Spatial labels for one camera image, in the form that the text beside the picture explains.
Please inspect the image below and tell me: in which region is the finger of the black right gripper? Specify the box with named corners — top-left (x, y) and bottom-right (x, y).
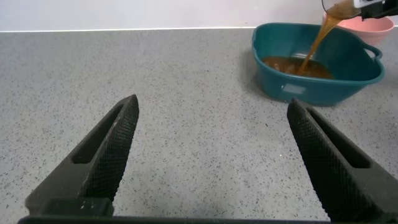
top-left (360, 0), bottom-right (398, 21)

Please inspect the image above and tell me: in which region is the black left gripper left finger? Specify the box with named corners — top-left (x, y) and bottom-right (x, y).
top-left (24, 94), bottom-right (140, 217)

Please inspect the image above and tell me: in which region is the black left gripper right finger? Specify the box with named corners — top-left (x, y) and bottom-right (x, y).
top-left (286, 98), bottom-right (398, 223)

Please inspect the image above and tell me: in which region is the ribbed clear blue cup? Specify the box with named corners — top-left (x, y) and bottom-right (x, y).
top-left (321, 0), bottom-right (386, 20)

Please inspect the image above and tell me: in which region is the orange brown liquid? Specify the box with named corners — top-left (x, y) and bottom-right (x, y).
top-left (261, 1), bottom-right (361, 80)

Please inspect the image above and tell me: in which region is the pink bowl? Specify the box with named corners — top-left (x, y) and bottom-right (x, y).
top-left (323, 12), bottom-right (396, 47)

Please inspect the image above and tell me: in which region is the teal square plastic basin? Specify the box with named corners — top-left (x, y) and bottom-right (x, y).
top-left (251, 22), bottom-right (386, 107)

